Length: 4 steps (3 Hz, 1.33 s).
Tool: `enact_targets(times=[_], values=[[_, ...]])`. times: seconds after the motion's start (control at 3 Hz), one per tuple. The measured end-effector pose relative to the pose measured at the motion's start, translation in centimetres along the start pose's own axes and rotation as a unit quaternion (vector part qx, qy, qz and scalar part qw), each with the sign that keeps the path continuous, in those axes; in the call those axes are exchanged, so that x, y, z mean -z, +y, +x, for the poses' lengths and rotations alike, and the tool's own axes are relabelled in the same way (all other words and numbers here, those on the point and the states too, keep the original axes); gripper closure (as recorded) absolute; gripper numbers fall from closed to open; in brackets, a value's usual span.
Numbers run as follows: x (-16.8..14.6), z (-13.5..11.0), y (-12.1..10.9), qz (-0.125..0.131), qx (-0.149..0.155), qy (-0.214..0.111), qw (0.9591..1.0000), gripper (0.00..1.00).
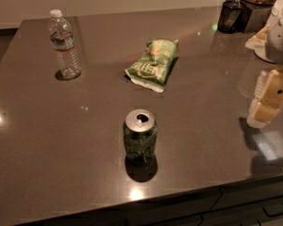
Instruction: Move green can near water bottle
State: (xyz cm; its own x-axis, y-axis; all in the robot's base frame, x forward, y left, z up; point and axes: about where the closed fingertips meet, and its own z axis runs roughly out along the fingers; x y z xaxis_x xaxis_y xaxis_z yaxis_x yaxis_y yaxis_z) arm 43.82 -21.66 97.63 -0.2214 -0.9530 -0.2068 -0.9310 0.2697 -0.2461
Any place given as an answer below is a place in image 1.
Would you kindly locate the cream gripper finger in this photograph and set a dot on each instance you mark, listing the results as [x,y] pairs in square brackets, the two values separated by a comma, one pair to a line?
[258,39]
[268,99]

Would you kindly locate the black drawer handle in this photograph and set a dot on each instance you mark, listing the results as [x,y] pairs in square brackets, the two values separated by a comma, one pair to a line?
[273,211]

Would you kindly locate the black mesh cup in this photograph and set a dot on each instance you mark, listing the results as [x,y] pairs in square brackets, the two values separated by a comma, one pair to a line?
[230,16]

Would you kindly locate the clear plastic water bottle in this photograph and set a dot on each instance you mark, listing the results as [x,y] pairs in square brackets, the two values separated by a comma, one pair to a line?
[63,42]

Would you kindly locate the green chip bag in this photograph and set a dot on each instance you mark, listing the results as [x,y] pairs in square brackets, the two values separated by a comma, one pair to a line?
[152,68]

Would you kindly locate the dark box with snacks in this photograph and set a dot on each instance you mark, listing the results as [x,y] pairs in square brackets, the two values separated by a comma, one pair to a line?
[254,15]

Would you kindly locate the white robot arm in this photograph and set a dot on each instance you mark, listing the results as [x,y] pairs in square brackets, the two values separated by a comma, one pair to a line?
[268,45]

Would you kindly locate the green soda can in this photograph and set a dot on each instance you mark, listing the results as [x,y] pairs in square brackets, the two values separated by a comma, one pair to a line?
[140,135]

